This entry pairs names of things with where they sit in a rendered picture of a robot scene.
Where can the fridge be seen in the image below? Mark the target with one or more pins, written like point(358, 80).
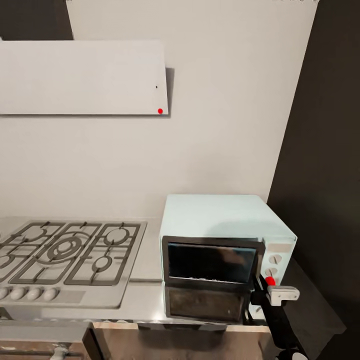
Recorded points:
point(315, 188)

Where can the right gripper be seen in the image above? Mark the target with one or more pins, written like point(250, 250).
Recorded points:
point(259, 298)

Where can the oven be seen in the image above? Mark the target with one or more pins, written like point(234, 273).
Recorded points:
point(49, 343)

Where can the range hood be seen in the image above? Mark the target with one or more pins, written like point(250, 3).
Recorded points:
point(43, 70)

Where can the microwave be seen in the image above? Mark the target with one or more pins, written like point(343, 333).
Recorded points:
point(221, 240)

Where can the burner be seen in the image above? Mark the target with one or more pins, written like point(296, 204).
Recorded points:
point(69, 263)

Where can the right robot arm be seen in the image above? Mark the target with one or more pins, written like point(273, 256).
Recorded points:
point(272, 299)

